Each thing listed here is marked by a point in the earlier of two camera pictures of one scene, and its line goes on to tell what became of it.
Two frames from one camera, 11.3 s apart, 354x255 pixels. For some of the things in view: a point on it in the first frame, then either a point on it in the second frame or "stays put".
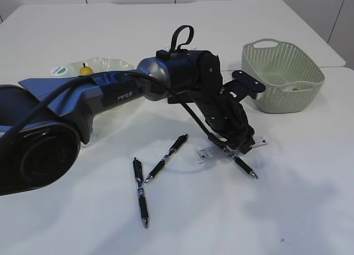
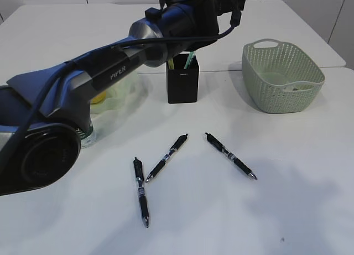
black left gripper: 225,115 to 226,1
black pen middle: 180,141 stays put
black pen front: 142,203 stays put
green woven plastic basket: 293,82 stays put
